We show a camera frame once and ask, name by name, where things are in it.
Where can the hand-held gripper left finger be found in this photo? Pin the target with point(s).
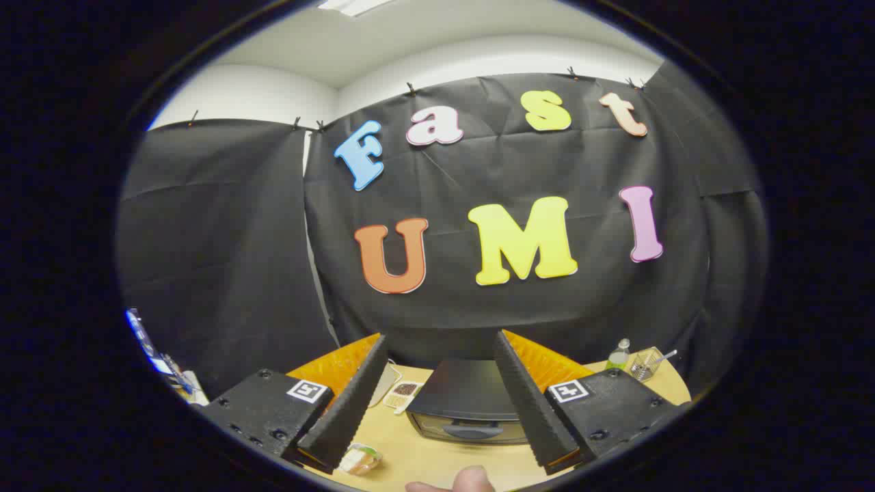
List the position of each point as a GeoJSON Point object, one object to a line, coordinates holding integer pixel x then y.
{"type": "Point", "coordinates": [348, 410]}

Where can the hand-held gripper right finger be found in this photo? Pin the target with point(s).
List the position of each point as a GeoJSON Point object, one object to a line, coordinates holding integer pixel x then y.
{"type": "Point", "coordinates": [530, 410]}

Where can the toast sandwich with lettuce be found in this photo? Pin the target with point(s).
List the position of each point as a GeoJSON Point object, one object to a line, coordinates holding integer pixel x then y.
{"type": "Point", "coordinates": [359, 459]}

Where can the black toaster oven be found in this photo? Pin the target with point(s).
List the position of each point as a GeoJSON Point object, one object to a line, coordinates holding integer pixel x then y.
{"type": "Point", "coordinates": [465, 389]}

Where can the white pop-up toaster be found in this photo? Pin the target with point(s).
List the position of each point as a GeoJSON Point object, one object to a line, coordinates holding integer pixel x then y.
{"type": "Point", "coordinates": [384, 389]}

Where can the small white tray brown contents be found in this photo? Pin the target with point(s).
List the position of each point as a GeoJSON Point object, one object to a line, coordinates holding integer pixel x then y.
{"type": "Point", "coordinates": [405, 394]}

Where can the green label plastic bottle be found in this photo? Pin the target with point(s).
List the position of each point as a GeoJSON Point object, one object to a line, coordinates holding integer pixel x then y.
{"type": "Point", "coordinates": [618, 357]}

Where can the silver spoon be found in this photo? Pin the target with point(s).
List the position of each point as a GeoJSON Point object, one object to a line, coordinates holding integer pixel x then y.
{"type": "Point", "coordinates": [666, 355]}

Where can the blue and white clutter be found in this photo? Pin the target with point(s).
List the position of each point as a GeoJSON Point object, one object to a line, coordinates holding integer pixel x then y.
{"type": "Point", "coordinates": [147, 345]}

